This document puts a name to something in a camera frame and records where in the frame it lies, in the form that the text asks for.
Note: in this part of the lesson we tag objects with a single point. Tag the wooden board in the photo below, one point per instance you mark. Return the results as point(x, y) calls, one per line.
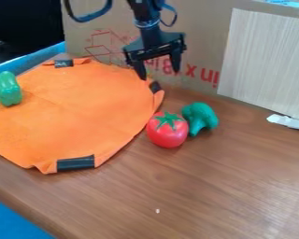
point(266, 62)

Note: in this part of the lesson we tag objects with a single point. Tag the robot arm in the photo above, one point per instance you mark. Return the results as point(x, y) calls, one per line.
point(144, 12)

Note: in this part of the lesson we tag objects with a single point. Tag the cardboard box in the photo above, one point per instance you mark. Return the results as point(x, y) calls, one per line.
point(202, 40)

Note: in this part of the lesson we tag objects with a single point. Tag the green toy pepper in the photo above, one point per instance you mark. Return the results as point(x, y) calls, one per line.
point(6, 88)

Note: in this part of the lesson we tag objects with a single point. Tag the orange cloth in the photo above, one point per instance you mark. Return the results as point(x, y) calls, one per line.
point(73, 112)

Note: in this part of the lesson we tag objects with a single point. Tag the red toy tomato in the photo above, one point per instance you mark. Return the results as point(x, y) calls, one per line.
point(167, 130)

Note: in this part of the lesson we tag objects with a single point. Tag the green toy broccoli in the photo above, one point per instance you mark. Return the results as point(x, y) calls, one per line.
point(200, 117)

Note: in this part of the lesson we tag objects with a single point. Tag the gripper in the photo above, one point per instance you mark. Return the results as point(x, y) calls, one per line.
point(154, 43)

